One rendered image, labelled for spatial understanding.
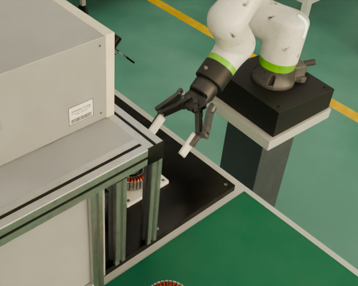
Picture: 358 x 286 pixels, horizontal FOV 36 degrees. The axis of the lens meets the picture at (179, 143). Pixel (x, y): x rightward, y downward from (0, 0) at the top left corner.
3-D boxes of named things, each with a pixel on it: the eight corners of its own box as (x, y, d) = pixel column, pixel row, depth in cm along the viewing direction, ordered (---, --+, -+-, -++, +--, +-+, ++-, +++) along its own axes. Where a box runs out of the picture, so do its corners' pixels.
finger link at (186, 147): (197, 136, 152) (199, 137, 151) (182, 157, 151) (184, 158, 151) (192, 131, 149) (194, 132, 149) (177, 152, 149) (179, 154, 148)
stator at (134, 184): (134, 158, 161) (134, 148, 158) (159, 179, 155) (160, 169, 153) (103, 175, 155) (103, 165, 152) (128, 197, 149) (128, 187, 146)
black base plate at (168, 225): (99, 87, 192) (99, 82, 191) (234, 190, 159) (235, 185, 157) (-27, 141, 166) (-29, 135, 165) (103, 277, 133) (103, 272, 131)
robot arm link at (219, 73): (199, 51, 155) (223, 62, 150) (216, 73, 164) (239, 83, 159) (187, 68, 155) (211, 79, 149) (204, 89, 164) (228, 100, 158)
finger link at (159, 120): (161, 114, 157) (159, 113, 158) (146, 134, 157) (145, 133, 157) (166, 119, 160) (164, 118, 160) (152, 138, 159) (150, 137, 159)
